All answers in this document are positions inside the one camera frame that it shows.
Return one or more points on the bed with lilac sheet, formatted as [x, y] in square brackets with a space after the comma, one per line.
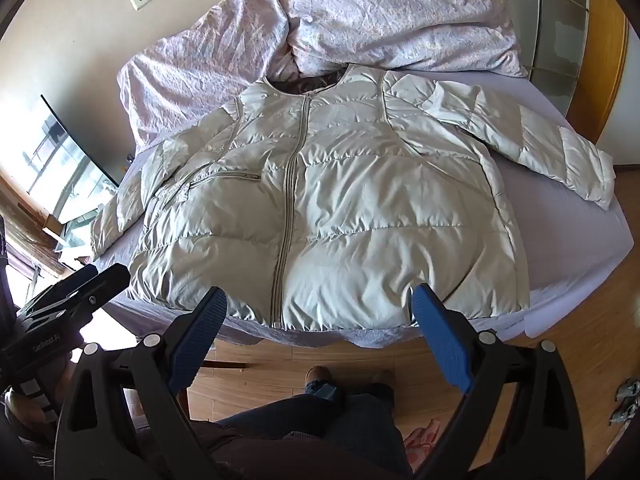
[550, 240]

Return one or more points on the pink floral duvet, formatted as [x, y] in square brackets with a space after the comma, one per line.
[375, 20]

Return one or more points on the person's dark trousers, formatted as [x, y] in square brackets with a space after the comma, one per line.
[310, 435]

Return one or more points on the wooden wardrobe with glass doors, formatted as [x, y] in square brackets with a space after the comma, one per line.
[560, 35]

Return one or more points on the grey slipper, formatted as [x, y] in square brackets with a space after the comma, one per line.
[624, 414]
[629, 391]

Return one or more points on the black flat television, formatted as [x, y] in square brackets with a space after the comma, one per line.
[65, 160]

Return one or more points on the cardboard box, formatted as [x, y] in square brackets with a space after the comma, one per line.
[54, 225]

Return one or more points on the beige puffer jacket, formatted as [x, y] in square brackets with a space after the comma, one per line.
[350, 185]

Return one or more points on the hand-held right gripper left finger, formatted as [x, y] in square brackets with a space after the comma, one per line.
[195, 341]

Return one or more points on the person's brown shoe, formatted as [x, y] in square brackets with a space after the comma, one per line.
[381, 376]
[320, 376]

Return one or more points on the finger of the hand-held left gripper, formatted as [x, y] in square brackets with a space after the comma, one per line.
[82, 276]
[107, 286]

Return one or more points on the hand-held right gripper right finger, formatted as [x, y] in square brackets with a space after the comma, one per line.
[441, 331]

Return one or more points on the pink cloth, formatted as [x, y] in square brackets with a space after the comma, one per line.
[425, 445]

